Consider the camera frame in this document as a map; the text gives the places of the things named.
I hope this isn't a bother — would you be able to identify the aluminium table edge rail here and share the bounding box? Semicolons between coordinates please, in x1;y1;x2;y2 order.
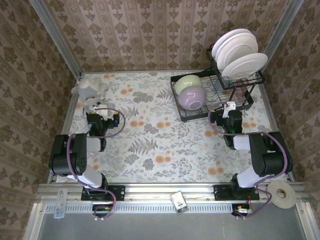
257;72;296;181
47;74;83;185
79;69;208;75

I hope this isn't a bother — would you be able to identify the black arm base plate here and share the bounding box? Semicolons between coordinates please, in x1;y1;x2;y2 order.
213;184;261;202
81;184;126;202

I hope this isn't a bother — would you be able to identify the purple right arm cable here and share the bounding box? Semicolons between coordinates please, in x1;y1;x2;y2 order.
208;101;288;221

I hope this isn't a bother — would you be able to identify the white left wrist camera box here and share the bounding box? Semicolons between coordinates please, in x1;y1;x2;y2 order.
92;104;110;119

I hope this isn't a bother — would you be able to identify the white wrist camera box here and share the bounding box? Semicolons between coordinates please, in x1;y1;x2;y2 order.
92;104;110;119
223;101;237;119

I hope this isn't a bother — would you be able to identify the black wire dish rack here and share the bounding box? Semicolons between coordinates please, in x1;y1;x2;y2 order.
170;46;266;123

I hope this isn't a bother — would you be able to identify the pale green bowl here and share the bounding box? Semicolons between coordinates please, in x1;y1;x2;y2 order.
174;74;204;95

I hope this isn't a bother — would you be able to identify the grey slotted cable duct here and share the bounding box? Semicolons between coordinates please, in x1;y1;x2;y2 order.
45;203;235;215

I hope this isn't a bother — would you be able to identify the grey white plush husky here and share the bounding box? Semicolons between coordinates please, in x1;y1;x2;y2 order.
70;76;109;115

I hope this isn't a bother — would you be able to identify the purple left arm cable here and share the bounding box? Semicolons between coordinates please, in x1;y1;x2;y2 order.
66;107;126;222

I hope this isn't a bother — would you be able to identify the orange sunburst ceramic plate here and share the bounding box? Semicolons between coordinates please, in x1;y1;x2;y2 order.
216;32;259;72

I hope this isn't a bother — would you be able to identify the blue rimmed ceramic plate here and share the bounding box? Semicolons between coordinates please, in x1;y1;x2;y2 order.
221;52;269;81

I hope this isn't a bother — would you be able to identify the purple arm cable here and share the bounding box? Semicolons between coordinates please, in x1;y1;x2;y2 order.
208;101;288;221
66;107;126;222

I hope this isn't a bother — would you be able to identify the beige tape roll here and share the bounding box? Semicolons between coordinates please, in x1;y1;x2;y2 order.
265;180;298;209

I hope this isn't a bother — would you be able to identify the aluminium extrusion beam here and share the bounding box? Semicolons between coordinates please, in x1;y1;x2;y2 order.
34;183;311;204

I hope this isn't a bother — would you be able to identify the white badge card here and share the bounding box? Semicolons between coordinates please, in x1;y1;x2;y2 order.
169;191;189;216

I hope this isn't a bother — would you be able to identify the clear plastic packet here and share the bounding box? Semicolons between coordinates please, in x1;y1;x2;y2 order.
53;189;69;220

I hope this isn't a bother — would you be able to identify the purple bowl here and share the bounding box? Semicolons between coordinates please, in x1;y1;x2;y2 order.
177;86;208;111

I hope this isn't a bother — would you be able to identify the black connector box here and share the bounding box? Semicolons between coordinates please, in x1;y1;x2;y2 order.
231;202;254;218
91;202;114;219

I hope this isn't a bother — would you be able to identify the grey metal base panel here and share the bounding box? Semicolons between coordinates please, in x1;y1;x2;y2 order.
23;202;320;240

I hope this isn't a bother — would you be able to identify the floral patterned tablecloth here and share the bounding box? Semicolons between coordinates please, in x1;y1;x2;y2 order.
56;72;291;183

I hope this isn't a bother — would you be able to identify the aluminium frame post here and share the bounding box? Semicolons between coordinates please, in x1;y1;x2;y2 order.
259;0;305;73
27;0;83;77

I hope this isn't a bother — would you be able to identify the pink translucent cup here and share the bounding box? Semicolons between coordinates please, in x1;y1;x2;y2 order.
234;77;252;101

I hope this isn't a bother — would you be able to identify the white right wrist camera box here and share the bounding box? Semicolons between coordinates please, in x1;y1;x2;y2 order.
223;101;237;119

